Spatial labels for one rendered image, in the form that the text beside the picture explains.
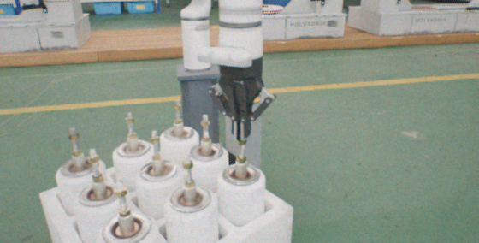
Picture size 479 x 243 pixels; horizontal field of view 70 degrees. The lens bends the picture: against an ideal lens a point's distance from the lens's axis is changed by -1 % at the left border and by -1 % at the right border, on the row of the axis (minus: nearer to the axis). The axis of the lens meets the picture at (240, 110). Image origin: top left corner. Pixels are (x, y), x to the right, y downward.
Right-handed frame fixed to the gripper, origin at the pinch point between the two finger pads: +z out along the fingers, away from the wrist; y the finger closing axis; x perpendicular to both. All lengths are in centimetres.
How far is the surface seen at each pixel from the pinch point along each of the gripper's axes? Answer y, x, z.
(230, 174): 1.9, 0.9, 9.9
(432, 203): -40, -45, 35
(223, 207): 1.7, 4.5, 15.5
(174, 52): 126, -152, 32
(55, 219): 30.7, 20.1, 17.1
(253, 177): -2.7, 0.2, 9.8
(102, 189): 19.4, 17.1, 8.5
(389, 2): -8, -274, 2
